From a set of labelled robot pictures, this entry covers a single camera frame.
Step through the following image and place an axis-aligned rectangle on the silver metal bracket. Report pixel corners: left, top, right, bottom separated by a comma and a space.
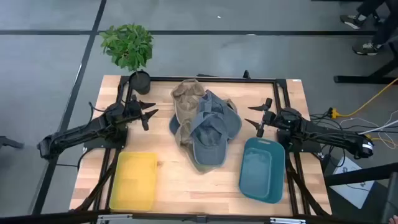
269, 217, 307, 224
97, 213, 134, 224

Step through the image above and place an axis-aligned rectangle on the person's shoe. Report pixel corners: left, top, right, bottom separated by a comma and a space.
340, 14, 364, 30
352, 41, 382, 56

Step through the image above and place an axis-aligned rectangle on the blue denim baseball cap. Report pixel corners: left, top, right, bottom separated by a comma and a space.
190, 111, 229, 167
169, 114, 181, 135
197, 90, 243, 141

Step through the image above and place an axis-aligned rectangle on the potted green plant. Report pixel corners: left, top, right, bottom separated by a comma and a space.
99, 23, 155, 96

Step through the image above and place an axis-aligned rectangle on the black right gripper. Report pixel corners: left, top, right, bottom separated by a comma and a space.
244, 98, 282, 138

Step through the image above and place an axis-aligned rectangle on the yellow cord with plug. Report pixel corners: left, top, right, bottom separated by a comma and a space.
365, 134, 397, 149

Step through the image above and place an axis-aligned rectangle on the thick white cable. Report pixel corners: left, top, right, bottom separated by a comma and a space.
357, 119, 398, 136

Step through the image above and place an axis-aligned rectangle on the yellow power cord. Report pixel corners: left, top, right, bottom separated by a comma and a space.
330, 77, 398, 121

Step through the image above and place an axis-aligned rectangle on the grey stand foot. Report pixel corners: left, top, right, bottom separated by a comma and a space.
0, 135, 25, 150

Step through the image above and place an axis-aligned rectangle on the person's leg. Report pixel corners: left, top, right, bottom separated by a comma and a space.
356, 0, 386, 18
371, 0, 398, 46

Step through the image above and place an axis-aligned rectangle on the black bar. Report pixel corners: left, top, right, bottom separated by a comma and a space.
324, 162, 398, 187

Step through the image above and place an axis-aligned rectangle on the black metal table frame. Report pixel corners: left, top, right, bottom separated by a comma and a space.
0, 70, 361, 224

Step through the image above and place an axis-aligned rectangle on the yellow plastic bin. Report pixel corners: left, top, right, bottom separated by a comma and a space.
108, 151, 159, 212

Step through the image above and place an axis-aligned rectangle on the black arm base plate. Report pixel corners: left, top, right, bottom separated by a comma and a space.
277, 129, 323, 154
83, 124, 129, 151

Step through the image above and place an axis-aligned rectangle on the white paper sheet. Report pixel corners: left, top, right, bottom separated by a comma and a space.
329, 155, 376, 210

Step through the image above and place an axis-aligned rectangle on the black desk foot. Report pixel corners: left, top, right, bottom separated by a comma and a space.
333, 42, 398, 85

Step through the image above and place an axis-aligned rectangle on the dark chair part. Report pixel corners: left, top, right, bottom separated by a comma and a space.
381, 170, 398, 224

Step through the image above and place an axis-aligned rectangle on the teal plastic bin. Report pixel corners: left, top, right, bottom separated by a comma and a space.
238, 137, 286, 205

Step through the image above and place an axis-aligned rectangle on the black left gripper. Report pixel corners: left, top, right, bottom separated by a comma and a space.
123, 95, 159, 131

